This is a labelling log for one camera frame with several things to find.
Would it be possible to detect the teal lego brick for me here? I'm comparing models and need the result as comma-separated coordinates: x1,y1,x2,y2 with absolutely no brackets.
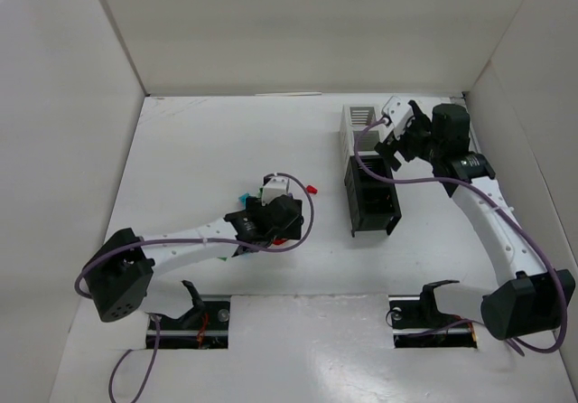
238,192,251,209

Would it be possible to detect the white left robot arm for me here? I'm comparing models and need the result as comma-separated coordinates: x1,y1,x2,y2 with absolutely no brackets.
74,194,303,329

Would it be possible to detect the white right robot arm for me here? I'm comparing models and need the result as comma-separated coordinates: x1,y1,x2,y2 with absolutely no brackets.
375,98,575,347

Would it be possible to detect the white double-bin container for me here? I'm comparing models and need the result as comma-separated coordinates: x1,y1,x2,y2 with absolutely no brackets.
339,104,386,170

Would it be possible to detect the black double-bin container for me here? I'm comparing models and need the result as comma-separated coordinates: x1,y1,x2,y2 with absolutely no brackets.
344,156,402,237

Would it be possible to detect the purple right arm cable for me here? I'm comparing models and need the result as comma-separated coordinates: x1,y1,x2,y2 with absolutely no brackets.
353,119,569,355

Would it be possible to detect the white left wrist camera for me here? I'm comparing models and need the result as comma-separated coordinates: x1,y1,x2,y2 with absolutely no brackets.
261,173,290,205

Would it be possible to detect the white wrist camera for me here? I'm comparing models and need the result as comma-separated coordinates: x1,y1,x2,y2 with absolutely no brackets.
261,173,290,205
382,96,413,139

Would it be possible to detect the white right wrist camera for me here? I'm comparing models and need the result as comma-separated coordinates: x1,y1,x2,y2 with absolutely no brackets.
382,96,413,139

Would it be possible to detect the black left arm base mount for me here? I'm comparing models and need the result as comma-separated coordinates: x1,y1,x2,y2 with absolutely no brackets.
158,295,231,350

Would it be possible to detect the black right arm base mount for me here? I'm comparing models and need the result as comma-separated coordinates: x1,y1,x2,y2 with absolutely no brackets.
386,295,477,349

